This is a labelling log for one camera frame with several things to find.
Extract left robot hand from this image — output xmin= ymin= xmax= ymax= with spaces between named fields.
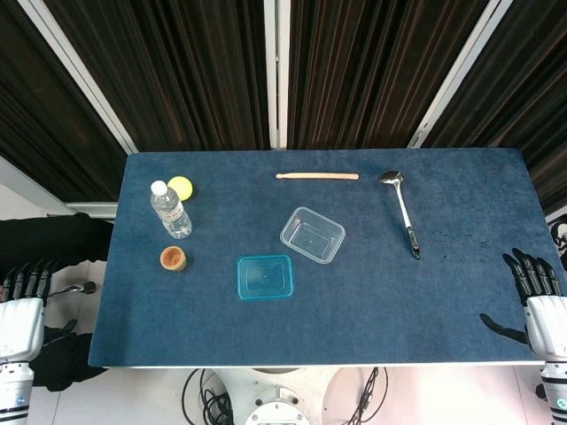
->
xmin=0 ymin=259 xmax=79 ymax=364

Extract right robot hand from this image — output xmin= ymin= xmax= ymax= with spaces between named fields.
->
xmin=479 ymin=247 xmax=567 ymax=362

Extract blue plastic container lid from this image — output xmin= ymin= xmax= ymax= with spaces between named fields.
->
xmin=236 ymin=253 xmax=295 ymax=303

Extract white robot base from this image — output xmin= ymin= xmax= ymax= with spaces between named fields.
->
xmin=212 ymin=366 xmax=391 ymax=425

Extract clear plastic food container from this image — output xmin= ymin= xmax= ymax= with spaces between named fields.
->
xmin=279 ymin=205 xmax=346 ymax=266

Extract silver lever black knob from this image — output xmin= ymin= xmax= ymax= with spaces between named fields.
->
xmin=47 ymin=282 xmax=97 ymax=298

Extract white board black print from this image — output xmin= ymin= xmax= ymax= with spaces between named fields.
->
xmin=545 ymin=214 xmax=567 ymax=272

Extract small orange green cup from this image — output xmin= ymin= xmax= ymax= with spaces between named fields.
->
xmin=159 ymin=245 xmax=188 ymax=272

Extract clear plastic water bottle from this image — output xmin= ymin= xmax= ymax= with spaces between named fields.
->
xmin=149 ymin=180 xmax=193 ymax=240

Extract blue fabric table cloth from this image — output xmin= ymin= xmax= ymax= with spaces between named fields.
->
xmin=87 ymin=148 xmax=547 ymax=368

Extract dark brown curtain panel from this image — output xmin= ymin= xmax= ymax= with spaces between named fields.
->
xmin=286 ymin=0 xmax=488 ymax=150
xmin=420 ymin=0 xmax=567 ymax=214
xmin=0 ymin=0 xmax=129 ymax=204
xmin=43 ymin=0 xmax=271 ymax=152

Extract yellow tennis ball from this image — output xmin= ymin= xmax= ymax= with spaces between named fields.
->
xmin=167 ymin=175 xmax=197 ymax=203

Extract wooden rolling stick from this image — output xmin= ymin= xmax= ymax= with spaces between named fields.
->
xmin=275 ymin=172 xmax=361 ymax=182

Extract steel ladle black handle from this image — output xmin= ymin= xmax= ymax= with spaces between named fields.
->
xmin=377 ymin=170 xmax=422 ymax=261

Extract black floor cables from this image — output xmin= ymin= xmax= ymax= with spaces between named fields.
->
xmin=349 ymin=366 xmax=389 ymax=425
xmin=183 ymin=367 xmax=234 ymax=425

